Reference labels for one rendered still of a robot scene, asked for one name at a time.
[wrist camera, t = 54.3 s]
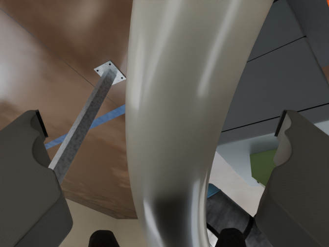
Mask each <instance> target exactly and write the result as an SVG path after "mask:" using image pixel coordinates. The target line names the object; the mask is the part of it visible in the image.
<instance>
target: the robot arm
mask: <svg viewBox="0 0 329 247"><path fill-rule="evenodd" d="M274 136H276V137H277V139H278V141H279V143H280V144H279V146H278V149H277V151H276V154H275V156H274V159H273V160H274V163H275V164H276V167H275V168H274V169H273V170H272V173H271V175H270V177H269V180H268V182H267V185H266V187H265V189H264V192H263V194H262V196H261V199H260V202H259V205H258V210H257V213H256V214H255V215H254V216H253V217H252V216H251V215H250V214H249V213H247V212H246V211H245V210H244V209H243V208H241V207H240V206H239V205H238V204H237V203H236V202H234V201H233V200H232V199H231V198H230V197H229V196H227V195H226V194H225V193H224V192H223V191H221V189H219V188H217V187H216V186H215V185H213V184H211V183H209V186H208V194H207V207H206V222H207V232H208V238H209V242H210V245H211V247H329V135H327V134H326V133H325V132H323V131H322V130H321V129H319V128H318V127H317V126H315V125H314V124H313V123H311V122H310V121H309V120H307V119H306V118H305V117H303V116H302V115H301V114H299V113H298V112H296V111H294V110H285V109H284V110H283V111H282V113H281V116H280V118H279V122H278V125H277V128H276V132H275V135H274ZM47 137H48V134H47V131H46V128H45V125H44V122H43V120H42V117H41V114H40V112H39V110H28V111H26V112H24V113H23V114H21V115H20V116H19V117H17V118H16V119H15V120H14V121H13V122H11V123H10V124H9V125H7V126H6V127H5V128H3V129H2V130H1V131H0V247H59V246H60V244H61V243H62V242H63V240H64V239H65V238H66V236H67V235H68V234H69V232H70V231H71V229H72V226H73V220H72V216H71V213H70V210H69V207H68V204H67V201H66V199H65V196H64V194H63V191H62V189H61V186H60V184H59V181H58V179H57V176H56V174H55V172H54V170H53V169H51V168H48V167H49V165H50V163H51V160H50V158H49V155H48V153H47V150H46V147H45V145H44V141H45V139H46V138H47ZM88 247H119V244H118V242H117V240H116V238H115V236H114V234H113V232H112V231H109V230H97V231H95V232H94V233H93V234H92V235H91V237H90V240H89V246H88Z"/></svg>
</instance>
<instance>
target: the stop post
mask: <svg viewBox="0 0 329 247"><path fill-rule="evenodd" d="M94 70H95V71H96V72H97V73H98V74H99V75H100V76H101V78H100V80H99V81H98V83H97V84H96V86H95V88H94V90H93V91H92V93H91V95H90V96H89V98H88V100H87V102H86V103H85V105H84V107H83V108H82V110H81V112H80V114H79V115H78V117H77V119H76V120H75V122H74V124H73V125H72V127H71V129H70V131H69V132H68V134H67V136H66V137H65V139H64V141H63V143H62V144H61V146H60V148H59V149H58V151H57V153H56V155H55V156H54V158H53V160H52V162H51V163H50V165H49V167H48V168H51V169H53V170H54V172H55V174H56V176H57V179H58V181H59V184H60V185H61V183H62V181H63V179H64V177H65V175H66V173H67V171H68V169H69V167H70V165H71V164H72V162H73V160H74V158H75V156H76V154H77V152H78V150H79V148H80V146H81V144H82V142H83V140H84V138H85V136H86V134H87V132H88V130H89V128H90V127H91V125H92V123H93V121H94V119H95V117H96V115H97V113H98V111H99V109H100V107H101V105H102V103H103V101H104V99H105V97H106V95H107V93H108V92H109V90H110V88H111V86H112V85H114V84H116V83H118V82H120V81H123V80H125V79H126V77H125V76H124V75H123V74H122V73H121V71H120V70H119V69H118V68H117V67H116V66H115V64H114V63H113V62H112V61H111V60H109V61H107V62H106V63H104V64H102V65H100V66H98V67H96V68H94Z"/></svg>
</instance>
